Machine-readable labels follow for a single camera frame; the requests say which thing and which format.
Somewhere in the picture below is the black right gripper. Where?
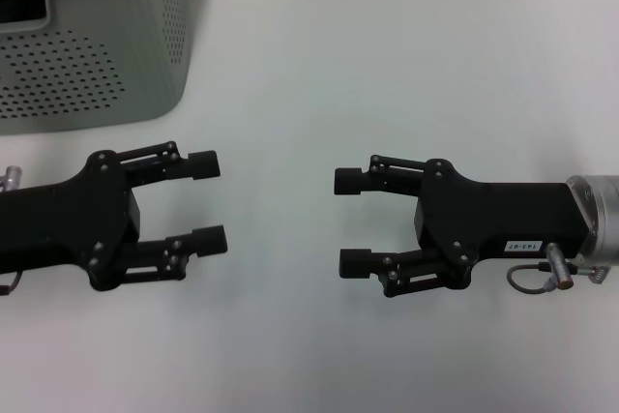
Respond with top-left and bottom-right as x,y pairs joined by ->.
415,159 -> 595,292

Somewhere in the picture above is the right gripper cable with plugs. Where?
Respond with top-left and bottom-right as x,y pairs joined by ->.
506,243 -> 606,294

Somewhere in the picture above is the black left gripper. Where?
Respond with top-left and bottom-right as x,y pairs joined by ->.
0,140 -> 228,293

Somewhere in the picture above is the grey perforated plastic storage box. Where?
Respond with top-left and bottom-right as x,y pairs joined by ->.
0,0 -> 207,136

